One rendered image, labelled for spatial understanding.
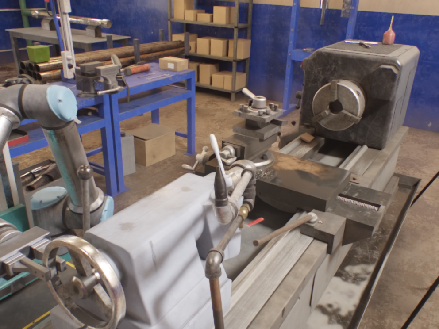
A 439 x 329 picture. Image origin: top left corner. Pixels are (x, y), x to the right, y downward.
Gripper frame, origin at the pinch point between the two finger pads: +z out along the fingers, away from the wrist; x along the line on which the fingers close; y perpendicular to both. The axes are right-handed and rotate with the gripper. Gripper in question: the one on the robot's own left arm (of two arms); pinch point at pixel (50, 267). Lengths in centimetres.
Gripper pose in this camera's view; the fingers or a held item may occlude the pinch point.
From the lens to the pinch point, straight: 100.2
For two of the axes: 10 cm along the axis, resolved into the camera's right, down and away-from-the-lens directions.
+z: 8.5, 2.5, -4.6
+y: 0.4, -9.1, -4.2
